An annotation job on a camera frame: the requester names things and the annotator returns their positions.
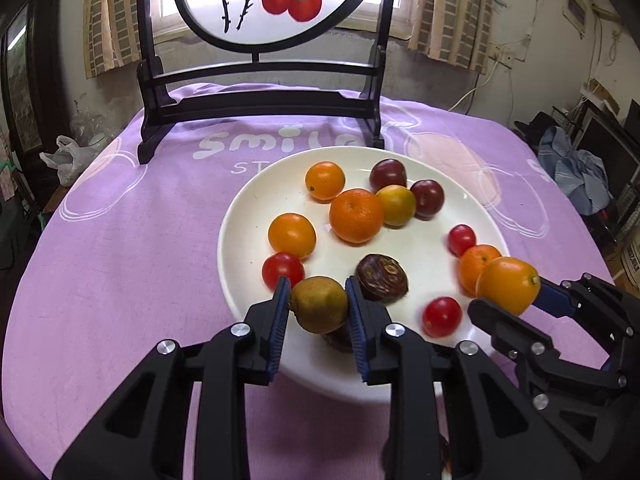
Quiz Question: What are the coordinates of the black-framed persimmon painting screen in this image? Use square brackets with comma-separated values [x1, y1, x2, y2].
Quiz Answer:
[136, 0, 403, 165]

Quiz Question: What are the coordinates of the dark brown water chestnut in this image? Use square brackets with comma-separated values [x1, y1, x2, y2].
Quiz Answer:
[356, 254, 409, 303]
[320, 329, 356, 354]

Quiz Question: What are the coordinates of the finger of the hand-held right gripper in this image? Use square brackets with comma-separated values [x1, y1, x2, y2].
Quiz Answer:
[532, 274, 640, 376]
[467, 297, 628, 463]

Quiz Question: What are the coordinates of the dark wooden cabinet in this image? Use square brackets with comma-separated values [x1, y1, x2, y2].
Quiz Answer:
[0, 0, 51, 161]

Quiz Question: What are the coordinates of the white wall socket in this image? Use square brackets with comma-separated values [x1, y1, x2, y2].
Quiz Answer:
[487, 45, 518, 68]

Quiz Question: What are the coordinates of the red cherry tomato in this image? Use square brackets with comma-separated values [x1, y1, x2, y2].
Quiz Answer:
[262, 252, 306, 292]
[422, 296, 463, 338]
[447, 224, 477, 257]

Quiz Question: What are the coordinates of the large bumpy mandarin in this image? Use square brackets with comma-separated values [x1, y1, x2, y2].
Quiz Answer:
[329, 188, 385, 245]

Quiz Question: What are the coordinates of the yellow-orange citrus with stem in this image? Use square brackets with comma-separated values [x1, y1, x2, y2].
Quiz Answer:
[475, 256, 541, 316]

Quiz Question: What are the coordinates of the white cable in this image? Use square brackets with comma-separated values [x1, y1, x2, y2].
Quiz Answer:
[447, 60, 501, 113]

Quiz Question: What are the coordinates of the beige brick-pattern curtain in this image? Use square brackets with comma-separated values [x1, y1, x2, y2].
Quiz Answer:
[82, 0, 143, 79]
[407, 0, 498, 76]

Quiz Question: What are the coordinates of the smooth round orange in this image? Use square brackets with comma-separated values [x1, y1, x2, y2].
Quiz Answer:
[268, 213, 317, 260]

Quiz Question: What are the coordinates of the white sack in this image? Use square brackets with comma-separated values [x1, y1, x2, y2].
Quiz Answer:
[620, 245, 640, 281]

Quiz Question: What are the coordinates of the white oval plate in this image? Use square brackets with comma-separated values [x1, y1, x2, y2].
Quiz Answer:
[217, 146, 511, 403]

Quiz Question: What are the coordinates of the green-orange citrus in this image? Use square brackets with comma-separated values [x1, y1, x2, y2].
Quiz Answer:
[375, 185, 417, 227]

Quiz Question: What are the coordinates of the black monitor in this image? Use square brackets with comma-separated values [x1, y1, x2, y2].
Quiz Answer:
[575, 105, 640, 211]

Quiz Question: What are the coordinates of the blue cloth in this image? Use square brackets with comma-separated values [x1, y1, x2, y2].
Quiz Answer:
[537, 126, 613, 216]

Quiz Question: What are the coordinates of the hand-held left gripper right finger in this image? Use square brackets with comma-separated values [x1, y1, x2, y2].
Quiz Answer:
[345, 276, 583, 480]

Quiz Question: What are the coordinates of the orange mandarin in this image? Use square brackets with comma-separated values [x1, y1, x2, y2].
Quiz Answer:
[458, 244, 502, 296]

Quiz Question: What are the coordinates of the yellow-green jujube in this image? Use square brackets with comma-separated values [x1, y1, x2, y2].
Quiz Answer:
[290, 276, 349, 335]

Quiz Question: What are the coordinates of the dark purple plum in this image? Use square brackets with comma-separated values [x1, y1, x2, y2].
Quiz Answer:
[410, 179, 446, 219]
[369, 158, 408, 193]

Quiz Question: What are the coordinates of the small orange tangerine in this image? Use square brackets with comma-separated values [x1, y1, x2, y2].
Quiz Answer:
[305, 161, 347, 203]

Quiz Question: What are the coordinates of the wall-mounted box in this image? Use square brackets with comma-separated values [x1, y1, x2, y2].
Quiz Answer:
[562, 0, 588, 38]

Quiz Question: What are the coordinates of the white plastic bag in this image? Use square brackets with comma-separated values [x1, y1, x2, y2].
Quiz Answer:
[40, 135, 103, 187]

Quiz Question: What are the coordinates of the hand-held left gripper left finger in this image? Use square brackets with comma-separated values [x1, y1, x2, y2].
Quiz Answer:
[51, 276, 292, 480]

